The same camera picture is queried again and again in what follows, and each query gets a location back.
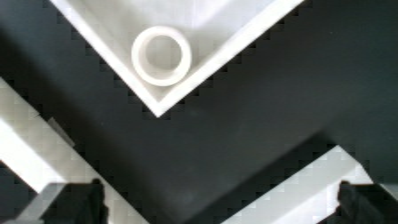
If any white square tabletop tray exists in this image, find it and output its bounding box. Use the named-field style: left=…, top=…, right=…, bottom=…
left=49, top=0, right=303, bottom=115

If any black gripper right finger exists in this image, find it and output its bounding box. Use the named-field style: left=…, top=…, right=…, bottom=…
left=337, top=181, right=398, bottom=224

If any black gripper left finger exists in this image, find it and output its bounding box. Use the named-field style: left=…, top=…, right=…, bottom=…
left=15, top=178, right=110, bottom=224

